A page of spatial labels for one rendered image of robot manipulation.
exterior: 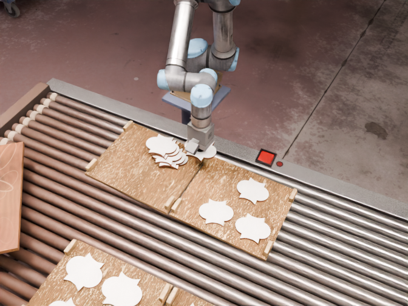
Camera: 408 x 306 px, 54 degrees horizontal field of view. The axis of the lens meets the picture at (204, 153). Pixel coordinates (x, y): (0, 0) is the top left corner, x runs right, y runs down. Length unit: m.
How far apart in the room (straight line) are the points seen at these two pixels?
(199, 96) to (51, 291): 0.84
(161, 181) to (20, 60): 2.70
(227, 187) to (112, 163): 0.51
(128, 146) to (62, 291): 0.68
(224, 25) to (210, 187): 0.68
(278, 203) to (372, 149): 1.78
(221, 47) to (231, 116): 1.50
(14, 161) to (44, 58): 2.43
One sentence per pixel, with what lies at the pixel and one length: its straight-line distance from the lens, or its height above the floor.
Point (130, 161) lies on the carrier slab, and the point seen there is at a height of 0.94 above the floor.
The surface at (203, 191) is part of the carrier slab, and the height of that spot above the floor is 0.94.
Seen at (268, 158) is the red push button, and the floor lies 0.93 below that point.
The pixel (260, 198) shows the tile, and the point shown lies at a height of 0.95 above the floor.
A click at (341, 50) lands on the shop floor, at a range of 4.26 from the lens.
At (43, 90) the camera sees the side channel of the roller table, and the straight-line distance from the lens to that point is 2.21.
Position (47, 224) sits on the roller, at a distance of 1.71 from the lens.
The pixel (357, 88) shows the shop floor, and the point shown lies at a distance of 3.85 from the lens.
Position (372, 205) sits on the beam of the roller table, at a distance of 1.81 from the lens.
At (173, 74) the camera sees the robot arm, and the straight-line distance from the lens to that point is 1.52.
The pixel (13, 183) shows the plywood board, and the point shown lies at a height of 1.04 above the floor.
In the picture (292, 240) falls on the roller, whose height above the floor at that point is 0.92.
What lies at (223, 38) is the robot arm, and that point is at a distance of 1.83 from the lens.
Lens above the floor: 2.30
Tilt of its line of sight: 49 degrees down
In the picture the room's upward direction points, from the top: 2 degrees clockwise
